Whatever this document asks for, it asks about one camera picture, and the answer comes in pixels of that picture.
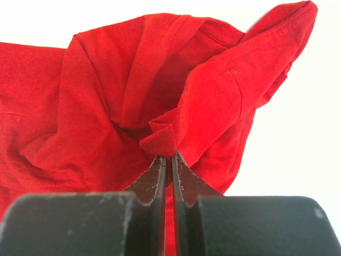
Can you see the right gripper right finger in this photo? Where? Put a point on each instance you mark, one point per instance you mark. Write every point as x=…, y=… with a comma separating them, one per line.
x=208, y=223

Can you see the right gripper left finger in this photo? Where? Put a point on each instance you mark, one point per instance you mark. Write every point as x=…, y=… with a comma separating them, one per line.
x=129, y=222

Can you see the red t shirt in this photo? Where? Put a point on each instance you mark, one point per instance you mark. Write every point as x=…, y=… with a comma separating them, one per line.
x=93, y=116

